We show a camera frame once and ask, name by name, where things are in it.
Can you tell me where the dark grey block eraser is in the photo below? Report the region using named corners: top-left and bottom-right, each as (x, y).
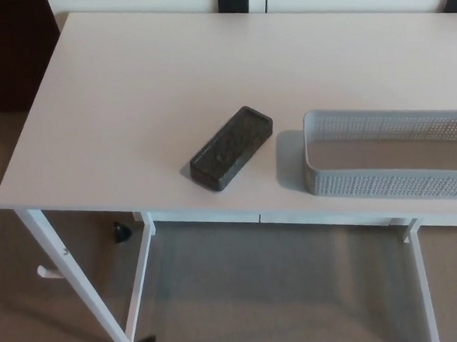
top-left (186, 104), bottom-right (279, 194)

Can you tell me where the white desk leg hook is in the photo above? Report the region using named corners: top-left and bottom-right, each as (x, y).
top-left (36, 264), bottom-right (67, 282)

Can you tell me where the small black floor stopper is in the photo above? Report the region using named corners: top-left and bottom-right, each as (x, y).
top-left (112, 221), bottom-right (132, 245)

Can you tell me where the grey perforated plastic basket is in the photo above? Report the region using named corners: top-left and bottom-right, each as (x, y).
top-left (299, 101), bottom-right (457, 213)

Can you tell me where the dark brown cabinet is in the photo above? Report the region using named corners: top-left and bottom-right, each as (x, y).
top-left (0, 0), bottom-right (65, 115)

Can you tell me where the white metal frame desk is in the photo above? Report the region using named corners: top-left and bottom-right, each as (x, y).
top-left (0, 0), bottom-right (457, 342)

